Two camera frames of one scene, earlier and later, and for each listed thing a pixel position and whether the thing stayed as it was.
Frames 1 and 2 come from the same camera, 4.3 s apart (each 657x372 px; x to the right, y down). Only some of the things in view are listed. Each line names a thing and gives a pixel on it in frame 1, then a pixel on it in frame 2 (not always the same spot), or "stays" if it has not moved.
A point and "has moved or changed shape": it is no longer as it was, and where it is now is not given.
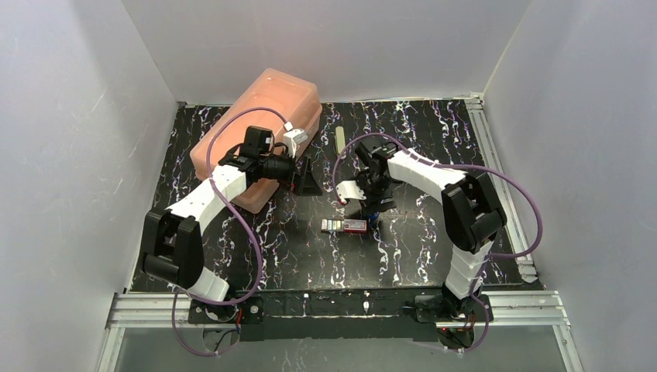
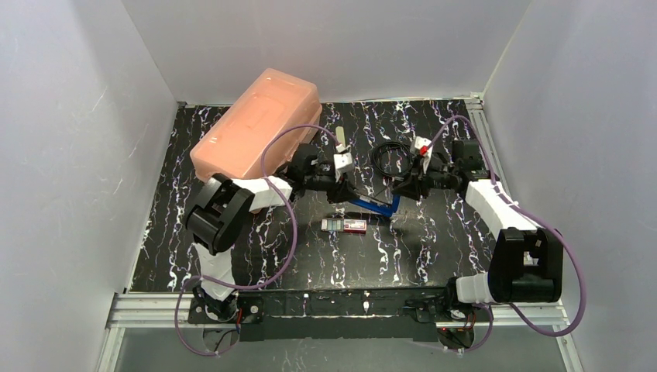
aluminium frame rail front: (545, 307) stays
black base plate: (403, 315) stays
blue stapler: (373, 216) has moved or changed shape
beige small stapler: (341, 140) stays
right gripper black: (372, 205) -> (414, 184)
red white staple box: (344, 225) stays
